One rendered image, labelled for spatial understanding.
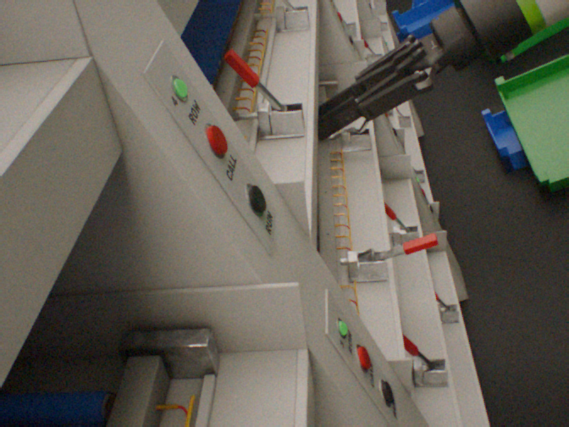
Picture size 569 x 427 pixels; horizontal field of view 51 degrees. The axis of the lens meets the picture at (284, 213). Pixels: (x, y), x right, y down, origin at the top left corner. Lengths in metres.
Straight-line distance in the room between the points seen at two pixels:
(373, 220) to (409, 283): 0.20
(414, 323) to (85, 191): 0.67
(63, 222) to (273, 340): 0.16
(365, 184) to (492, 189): 0.83
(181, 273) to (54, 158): 0.12
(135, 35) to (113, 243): 0.10
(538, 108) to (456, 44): 0.86
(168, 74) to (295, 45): 0.44
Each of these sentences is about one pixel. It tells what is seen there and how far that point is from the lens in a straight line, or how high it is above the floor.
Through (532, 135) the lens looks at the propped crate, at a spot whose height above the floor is 0.08.
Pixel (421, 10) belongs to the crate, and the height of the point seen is 0.11.
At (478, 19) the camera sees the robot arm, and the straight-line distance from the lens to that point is 0.78.
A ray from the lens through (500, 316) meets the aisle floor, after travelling 1.30.
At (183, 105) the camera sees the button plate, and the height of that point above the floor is 0.88.
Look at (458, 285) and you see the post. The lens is 1.32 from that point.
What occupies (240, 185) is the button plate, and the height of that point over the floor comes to 0.82.
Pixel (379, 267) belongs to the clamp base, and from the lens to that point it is 0.64.
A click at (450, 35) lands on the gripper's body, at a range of 0.78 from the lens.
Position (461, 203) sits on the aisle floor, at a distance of 1.58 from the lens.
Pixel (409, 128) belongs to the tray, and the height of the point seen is 0.16.
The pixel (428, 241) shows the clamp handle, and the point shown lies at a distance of 0.63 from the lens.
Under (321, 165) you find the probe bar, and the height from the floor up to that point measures 0.59.
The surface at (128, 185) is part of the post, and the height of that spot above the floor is 0.87.
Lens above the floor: 0.97
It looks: 31 degrees down
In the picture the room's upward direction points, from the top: 33 degrees counter-clockwise
